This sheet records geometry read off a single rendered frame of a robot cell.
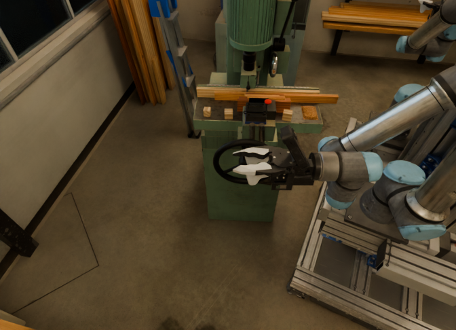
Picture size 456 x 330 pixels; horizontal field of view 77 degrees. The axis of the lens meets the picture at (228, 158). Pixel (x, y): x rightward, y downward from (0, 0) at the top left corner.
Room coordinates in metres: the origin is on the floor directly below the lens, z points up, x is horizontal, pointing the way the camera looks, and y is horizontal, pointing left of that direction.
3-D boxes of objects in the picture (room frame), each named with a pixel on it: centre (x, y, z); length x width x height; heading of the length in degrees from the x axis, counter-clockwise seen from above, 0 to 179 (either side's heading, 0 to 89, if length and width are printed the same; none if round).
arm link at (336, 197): (0.49, -0.32, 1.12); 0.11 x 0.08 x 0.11; 0
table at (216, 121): (1.06, -0.14, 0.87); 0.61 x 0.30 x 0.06; 87
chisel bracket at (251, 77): (1.19, -0.10, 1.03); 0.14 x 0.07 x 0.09; 177
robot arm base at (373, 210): (0.60, -0.59, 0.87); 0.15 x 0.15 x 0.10
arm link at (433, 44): (1.28, -0.97, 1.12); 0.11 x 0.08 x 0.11; 78
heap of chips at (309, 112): (1.07, -0.39, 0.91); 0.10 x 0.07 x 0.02; 177
